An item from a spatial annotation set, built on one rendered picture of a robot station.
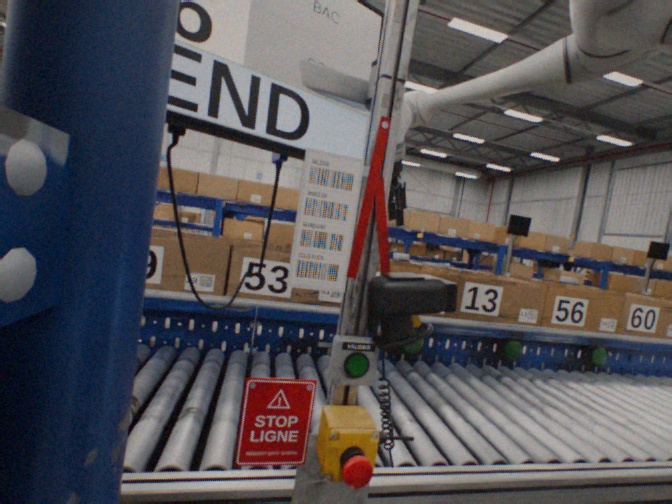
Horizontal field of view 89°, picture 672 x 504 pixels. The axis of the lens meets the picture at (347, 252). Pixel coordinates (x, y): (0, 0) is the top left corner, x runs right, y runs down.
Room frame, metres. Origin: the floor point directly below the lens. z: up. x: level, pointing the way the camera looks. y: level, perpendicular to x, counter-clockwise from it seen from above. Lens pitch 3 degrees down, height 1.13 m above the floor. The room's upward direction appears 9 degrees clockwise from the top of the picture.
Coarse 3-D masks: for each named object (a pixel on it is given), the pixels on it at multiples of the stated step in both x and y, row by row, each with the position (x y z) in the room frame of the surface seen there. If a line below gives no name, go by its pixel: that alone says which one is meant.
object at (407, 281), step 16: (400, 272) 0.51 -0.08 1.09; (384, 288) 0.45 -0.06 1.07; (400, 288) 0.45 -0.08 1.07; (416, 288) 0.46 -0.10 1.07; (432, 288) 0.47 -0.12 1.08; (448, 288) 0.47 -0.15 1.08; (384, 304) 0.45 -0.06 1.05; (400, 304) 0.45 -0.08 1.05; (416, 304) 0.46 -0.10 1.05; (432, 304) 0.47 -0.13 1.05; (448, 304) 0.48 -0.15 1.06; (384, 320) 0.47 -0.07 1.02; (400, 320) 0.47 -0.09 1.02; (416, 320) 0.49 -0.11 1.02; (384, 336) 0.48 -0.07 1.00; (400, 336) 0.47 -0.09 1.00
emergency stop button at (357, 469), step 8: (360, 456) 0.41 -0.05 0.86; (344, 464) 0.41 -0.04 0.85; (352, 464) 0.40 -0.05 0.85; (360, 464) 0.40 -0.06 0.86; (368, 464) 0.41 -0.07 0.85; (344, 472) 0.40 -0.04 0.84; (352, 472) 0.40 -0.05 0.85; (360, 472) 0.40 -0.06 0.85; (368, 472) 0.41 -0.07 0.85; (344, 480) 0.40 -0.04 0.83; (352, 480) 0.40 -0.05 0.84; (360, 480) 0.40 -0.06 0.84; (368, 480) 0.41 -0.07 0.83; (352, 488) 0.41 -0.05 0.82
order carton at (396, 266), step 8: (392, 264) 1.46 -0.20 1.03; (400, 264) 1.47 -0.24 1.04; (408, 264) 1.48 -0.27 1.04; (416, 264) 1.49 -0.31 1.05; (416, 272) 1.18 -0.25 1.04; (424, 272) 1.18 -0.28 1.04; (432, 272) 1.19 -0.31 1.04; (440, 272) 1.20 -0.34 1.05; (448, 272) 1.28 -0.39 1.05; (448, 280) 1.21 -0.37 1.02; (456, 280) 1.22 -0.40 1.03
